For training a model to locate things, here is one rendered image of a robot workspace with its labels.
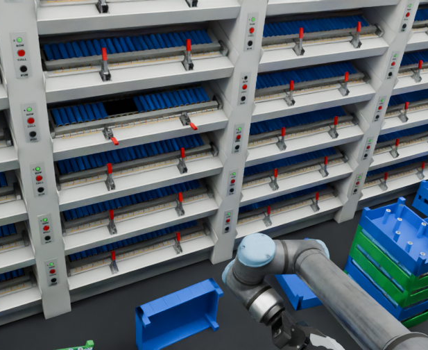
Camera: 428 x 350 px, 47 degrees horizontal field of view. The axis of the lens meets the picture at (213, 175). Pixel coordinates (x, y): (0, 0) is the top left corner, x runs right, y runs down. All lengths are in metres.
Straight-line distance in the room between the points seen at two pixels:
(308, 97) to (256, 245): 0.85
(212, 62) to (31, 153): 0.63
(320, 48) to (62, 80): 0.92
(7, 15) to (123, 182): 0.66
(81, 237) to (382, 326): 1.13
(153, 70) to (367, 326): 0.97
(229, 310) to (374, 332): 1.09
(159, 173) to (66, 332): 0.66
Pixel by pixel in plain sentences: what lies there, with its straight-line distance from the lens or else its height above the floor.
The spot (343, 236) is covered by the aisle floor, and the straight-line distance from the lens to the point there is 2.44.
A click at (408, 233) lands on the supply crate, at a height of 0.32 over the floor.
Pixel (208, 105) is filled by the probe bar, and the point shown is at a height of 0.74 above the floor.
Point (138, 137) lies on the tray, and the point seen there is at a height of 0.69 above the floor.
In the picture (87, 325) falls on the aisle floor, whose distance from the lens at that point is 1.95.
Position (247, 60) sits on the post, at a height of 0.91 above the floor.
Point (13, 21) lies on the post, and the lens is 1.37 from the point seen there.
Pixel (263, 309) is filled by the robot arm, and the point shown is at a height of 0.50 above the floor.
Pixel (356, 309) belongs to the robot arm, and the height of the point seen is 0.77.
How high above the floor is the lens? 1.51
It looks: 34 degrees down
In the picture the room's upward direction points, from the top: 6 degrees clockwise
